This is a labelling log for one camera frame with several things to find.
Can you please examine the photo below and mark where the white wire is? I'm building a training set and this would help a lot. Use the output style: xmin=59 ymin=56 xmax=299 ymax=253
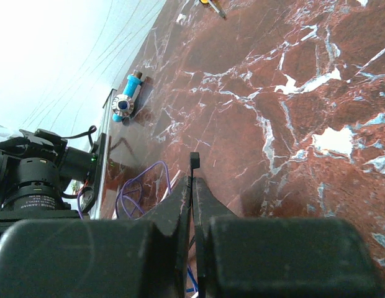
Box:
xmin=163 ymin=170 xmax=183 ymax=199

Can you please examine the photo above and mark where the blue wire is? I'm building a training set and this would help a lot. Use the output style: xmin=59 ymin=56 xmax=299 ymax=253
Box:
xmin=184 ymin=265 xmax=199 ymax=298

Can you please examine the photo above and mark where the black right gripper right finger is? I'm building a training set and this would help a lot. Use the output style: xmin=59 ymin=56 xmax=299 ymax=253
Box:
xmin=192 ymin=178 xmax=385 ymax=297

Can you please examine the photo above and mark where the black zip tie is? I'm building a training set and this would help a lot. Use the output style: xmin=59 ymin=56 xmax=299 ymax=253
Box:
xmin=189 ymin=152 xmax=202 ymax=253

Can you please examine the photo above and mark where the yellow handled flat screwdriver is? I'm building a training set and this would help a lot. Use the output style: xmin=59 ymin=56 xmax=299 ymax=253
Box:
xmin=199 ymin=0 xmax=226 ymax=19

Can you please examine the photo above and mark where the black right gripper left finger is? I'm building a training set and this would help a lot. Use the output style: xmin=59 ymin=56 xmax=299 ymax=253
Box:
xmin=0 ymin=176 xmax=191 ymax=297

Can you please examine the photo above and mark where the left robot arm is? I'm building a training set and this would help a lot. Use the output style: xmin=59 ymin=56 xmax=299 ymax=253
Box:
xmin=0 ymin=129 xmax=107 ymax=234

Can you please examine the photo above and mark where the purple wire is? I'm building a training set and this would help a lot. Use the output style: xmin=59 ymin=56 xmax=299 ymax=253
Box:
xmin=77 ymin=160 xmax=173 ymax=220

